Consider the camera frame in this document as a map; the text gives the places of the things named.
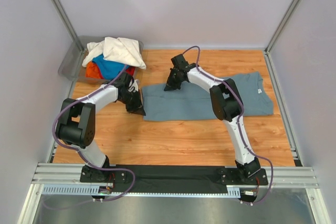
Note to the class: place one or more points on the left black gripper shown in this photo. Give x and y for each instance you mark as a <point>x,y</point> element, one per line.
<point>137,108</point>

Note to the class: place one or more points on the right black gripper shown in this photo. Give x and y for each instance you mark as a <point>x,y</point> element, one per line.
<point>169,84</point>

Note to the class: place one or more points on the grey-blue t shirt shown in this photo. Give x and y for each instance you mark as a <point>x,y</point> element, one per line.
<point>191,102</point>

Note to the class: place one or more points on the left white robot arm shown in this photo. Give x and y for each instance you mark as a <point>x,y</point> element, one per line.
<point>75,125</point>

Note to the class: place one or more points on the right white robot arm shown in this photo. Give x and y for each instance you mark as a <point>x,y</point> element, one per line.
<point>227,106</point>

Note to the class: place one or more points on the red t shirt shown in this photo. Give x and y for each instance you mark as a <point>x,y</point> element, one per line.
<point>130,70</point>

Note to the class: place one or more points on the blue t shirt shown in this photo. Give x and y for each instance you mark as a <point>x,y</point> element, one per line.
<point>108,69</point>

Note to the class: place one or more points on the white t shirt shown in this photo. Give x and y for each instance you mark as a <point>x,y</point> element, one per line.
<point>121,50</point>

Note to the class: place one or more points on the orange t shirt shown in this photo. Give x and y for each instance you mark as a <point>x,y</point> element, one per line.
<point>93,71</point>

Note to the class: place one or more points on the grey plastic bin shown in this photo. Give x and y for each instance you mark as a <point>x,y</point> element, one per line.
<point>71,66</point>

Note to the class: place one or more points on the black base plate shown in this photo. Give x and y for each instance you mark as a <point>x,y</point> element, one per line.
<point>173,179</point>

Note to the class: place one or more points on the grey slotted cable duct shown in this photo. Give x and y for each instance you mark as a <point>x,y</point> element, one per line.
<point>88,190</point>

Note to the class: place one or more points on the left aluminium corner post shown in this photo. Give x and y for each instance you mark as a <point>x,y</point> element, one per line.
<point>67,23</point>

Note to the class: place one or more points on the aluminium corner post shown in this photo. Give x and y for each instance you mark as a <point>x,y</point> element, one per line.
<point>67,23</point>
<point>284,21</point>

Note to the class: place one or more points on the aluminium rail frame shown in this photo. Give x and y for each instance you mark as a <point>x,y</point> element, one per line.
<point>284,177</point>

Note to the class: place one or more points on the right aluminium corner post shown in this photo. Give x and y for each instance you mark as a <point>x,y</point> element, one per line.
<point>284,21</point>

